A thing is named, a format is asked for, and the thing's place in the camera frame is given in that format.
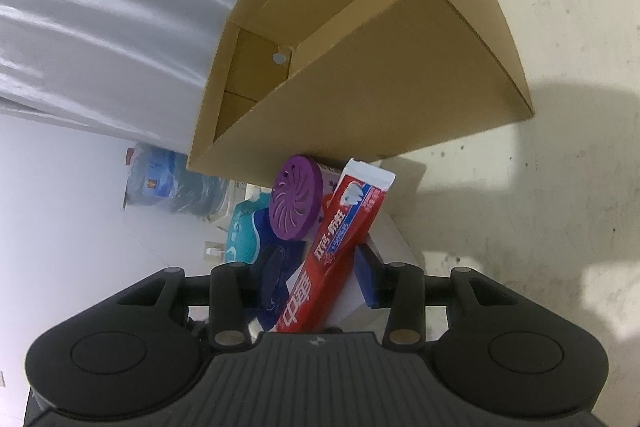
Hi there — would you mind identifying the white carton box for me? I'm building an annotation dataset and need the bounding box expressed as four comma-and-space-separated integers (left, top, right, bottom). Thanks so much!
324, 210, 420, 336

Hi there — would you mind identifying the blue wet wipes pack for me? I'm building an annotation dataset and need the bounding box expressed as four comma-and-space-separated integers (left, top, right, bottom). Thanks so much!
224, 192, 274, 263

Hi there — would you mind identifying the red toothpaste tube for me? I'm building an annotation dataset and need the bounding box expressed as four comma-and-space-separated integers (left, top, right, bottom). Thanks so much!
276, 158, 396, 334

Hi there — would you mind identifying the purple air freshener jar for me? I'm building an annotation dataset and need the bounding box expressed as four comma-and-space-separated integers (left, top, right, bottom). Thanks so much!
269, 155, 341, 241

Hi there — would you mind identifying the white water dispenser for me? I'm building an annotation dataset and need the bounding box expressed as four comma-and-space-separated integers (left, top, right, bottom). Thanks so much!
205, 181, 271, 231

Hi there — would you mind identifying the blue water jug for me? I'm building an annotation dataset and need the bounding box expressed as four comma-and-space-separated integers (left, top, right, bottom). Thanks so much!
122, 142, 234, 221

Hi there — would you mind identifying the brown cardboard box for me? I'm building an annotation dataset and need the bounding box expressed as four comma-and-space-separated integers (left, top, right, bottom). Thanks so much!
188, 0, 534, 185

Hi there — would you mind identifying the grey curtain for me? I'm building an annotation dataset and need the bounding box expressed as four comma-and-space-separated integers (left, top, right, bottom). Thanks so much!
1, 0, 236, 153

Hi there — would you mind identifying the white wall plug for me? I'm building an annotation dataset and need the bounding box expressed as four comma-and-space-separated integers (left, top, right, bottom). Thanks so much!
203, 241, 224, 263

